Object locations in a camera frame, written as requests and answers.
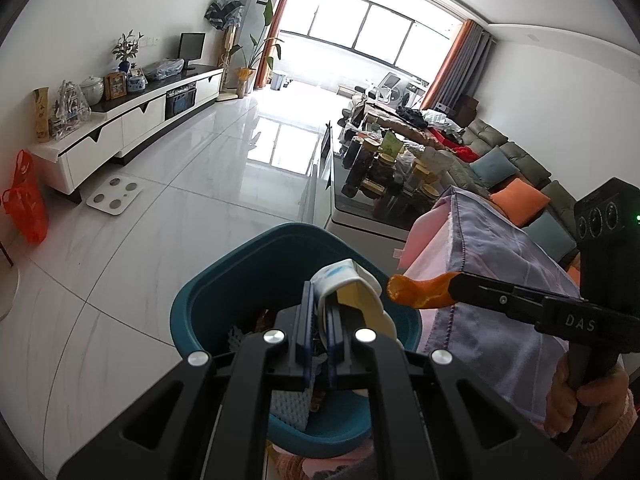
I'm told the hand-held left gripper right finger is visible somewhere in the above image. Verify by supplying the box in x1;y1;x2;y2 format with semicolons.
325;304;583;480

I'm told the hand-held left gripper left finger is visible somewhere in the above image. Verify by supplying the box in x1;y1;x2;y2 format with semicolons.
57;280;318;480

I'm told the white standing air conditioner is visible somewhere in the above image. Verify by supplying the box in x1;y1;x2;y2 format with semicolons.
232;0;286;91

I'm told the yellow tall vase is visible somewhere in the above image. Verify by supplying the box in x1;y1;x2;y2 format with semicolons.
32;87;53;143

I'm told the wooden photo frame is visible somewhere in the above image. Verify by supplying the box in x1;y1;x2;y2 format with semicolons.
103;71;128;101

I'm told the clear plastic wrapped item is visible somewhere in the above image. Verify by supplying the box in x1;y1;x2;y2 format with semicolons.
145;57;186;81

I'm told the orange plastic bag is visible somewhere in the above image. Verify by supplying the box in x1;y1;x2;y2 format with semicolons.
1;149;50;245

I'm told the glass ship ornament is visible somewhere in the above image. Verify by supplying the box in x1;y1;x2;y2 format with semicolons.
47;80;92;141

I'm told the white foam fruit net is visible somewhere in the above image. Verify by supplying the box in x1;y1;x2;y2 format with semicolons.
270;387;313;433

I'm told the green sofa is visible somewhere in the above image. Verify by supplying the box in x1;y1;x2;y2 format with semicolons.
440;119;583;271

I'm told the brown cardboard box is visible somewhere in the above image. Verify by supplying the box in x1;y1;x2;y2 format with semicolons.
452;94;480;126

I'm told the person's right hand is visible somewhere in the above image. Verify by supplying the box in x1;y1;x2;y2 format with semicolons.
544;356;632;439

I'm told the glass coffee table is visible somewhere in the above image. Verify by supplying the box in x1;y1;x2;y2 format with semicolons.
307;120;451;243

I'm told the teal cushion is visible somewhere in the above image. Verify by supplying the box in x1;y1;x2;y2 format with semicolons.
470;152;518;188
525;212;576;263

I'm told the large balcony window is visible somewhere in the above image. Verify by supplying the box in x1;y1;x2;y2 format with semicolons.
277;0;468;86

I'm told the cloth covered standing fan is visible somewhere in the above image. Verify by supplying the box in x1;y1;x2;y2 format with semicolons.
206;0;244;103

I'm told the tall potted leafy plant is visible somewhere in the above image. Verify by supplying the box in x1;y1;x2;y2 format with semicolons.
230;0;283;98

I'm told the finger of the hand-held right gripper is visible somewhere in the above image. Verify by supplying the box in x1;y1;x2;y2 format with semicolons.
450;271;547;307
449;286;544;329

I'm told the white TV cabinet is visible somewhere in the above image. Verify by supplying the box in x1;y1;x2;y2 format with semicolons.
29;62;226;195

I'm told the white clothes pile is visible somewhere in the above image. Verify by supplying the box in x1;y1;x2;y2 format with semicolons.
425;110;463;136

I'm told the orange peel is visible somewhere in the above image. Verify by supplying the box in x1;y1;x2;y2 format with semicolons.
386;271;461;309

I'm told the white office chair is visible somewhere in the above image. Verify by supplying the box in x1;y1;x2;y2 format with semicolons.
367;72;403;106

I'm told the plant in blue vase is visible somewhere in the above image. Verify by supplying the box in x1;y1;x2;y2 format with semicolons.
111;30;145;75

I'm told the brown paper bag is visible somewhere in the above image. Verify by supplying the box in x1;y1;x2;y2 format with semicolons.
425;150;453;181

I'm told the red cloth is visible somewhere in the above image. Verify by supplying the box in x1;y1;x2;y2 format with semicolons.
430;130;481;163

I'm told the white bathroom scale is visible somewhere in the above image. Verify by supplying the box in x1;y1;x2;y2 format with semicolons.
86;176;144;217

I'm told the teal plastic bin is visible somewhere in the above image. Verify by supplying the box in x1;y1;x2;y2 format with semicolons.
170;222;423;458

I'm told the black monitor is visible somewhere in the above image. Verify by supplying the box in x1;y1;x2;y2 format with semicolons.
179;32;207;72

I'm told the pink cloth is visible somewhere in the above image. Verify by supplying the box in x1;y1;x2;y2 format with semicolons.
395;205;456;356

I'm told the black clothes pile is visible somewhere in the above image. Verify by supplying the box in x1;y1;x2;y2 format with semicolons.
397;107;428;128

